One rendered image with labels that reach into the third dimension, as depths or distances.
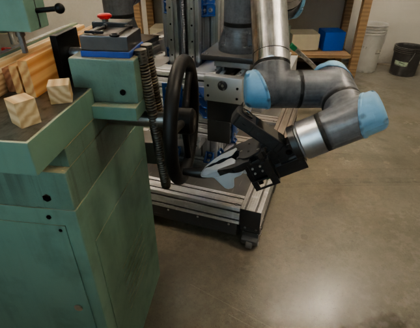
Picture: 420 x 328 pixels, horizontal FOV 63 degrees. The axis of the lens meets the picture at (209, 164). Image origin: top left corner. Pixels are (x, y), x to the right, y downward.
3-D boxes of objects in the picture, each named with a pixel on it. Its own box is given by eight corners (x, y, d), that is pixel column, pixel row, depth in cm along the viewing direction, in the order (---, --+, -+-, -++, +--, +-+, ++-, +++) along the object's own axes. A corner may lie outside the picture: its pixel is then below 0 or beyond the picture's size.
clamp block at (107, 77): (138, 105, 70) (133, 60, 65) (75, 101, 71) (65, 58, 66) (157, 81, 82) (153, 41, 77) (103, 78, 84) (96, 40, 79)
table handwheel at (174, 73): (191, 25, 65) (207, 87, 94) (92, 23, 68) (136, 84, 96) (175, 174, 60) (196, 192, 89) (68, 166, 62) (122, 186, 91)
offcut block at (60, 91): (52, 96, 66) (47, 79, 64) (73, 94, 67) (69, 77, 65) (51, 105, 62) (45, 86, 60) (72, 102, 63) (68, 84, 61)
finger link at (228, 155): (211, 191, 75) (250, 176, 71) (198, 170, 72) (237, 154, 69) (213, 182, 77) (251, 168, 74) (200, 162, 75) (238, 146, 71)
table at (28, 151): (95, 182, 52) (87, 148, 49) (-84, 168, 56) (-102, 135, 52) (177, 65, 103) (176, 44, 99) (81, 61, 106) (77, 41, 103)
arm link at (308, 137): (316, 125, 59) (310, 107, 66) (291, 135, 61) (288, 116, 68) (331, 159, 62) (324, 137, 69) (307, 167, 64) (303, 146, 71)
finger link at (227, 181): (210, 200, 72) (249, 185, 69) (196, 178, 70) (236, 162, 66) (211, 191, 75) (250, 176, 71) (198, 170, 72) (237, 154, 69)
